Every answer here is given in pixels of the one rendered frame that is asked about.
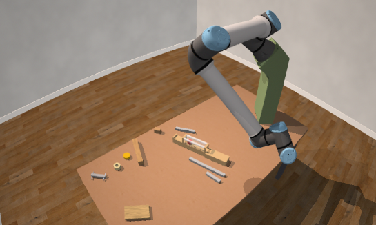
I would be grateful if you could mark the light wooden batten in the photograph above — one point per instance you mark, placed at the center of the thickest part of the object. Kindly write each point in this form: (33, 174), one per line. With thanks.
(137, 151)

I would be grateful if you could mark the light brown wooden board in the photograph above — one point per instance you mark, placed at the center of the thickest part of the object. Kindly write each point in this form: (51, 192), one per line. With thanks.
(137, 212)

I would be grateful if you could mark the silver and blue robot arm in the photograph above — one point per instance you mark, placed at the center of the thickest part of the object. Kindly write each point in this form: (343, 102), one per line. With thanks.
(214, 40)

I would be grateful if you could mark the small wooden block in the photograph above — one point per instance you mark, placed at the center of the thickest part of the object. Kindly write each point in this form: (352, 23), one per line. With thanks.
(157, 130)

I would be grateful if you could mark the cream roll of tape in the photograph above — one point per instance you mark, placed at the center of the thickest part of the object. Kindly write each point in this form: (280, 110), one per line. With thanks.
(117, 166)

